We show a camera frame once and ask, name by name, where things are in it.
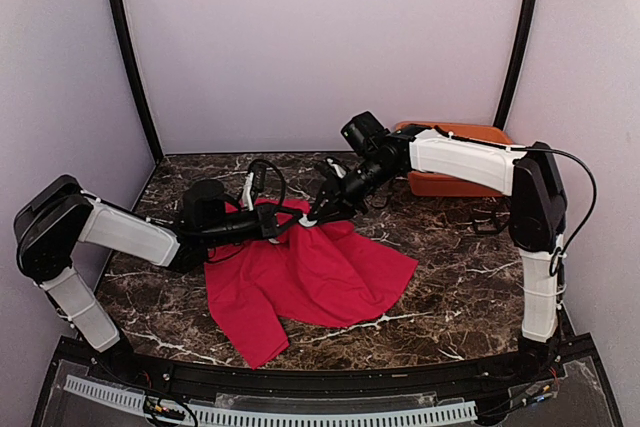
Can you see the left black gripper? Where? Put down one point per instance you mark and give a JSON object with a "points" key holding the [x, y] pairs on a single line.
{"points": [[267, 222]]}

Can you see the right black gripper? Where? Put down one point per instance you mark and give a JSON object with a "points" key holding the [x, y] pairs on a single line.
{"points": [[337, 199]]}

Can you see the blue portrait round brooch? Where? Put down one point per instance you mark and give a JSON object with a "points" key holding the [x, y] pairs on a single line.
{"points": [[306, 223]]}

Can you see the red t-shirt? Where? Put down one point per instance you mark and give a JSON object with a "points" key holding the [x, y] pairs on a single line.
{"points": [[327, 275]]}

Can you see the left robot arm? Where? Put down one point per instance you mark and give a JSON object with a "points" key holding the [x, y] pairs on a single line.
{"points": [[48, 228]]}

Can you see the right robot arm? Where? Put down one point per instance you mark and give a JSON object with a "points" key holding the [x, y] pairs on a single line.
{"points": [[527, 175]]}

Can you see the orange plastic basin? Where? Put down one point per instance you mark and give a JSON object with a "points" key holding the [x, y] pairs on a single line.
{"points": [[459, 160]]}

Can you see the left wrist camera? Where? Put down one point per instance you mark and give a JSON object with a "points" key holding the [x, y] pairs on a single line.
{"points": [[255, 182]]}

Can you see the white slotted cable duct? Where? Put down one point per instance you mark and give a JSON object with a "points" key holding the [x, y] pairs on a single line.
{"points": [[245, 410]]}

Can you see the black front rail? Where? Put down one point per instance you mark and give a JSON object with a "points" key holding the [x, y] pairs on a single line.
{"points": [[494, 380]]}

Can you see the left black frame post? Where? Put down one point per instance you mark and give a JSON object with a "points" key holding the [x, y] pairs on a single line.
{"points": [[126, 48]]}

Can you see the black frame post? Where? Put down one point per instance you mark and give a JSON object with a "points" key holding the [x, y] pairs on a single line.
{"points": [[515, 64], [126, 48]]}

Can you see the right black frame post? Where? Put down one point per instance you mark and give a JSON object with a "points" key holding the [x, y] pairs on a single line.
{"points": [[515, 64]]}

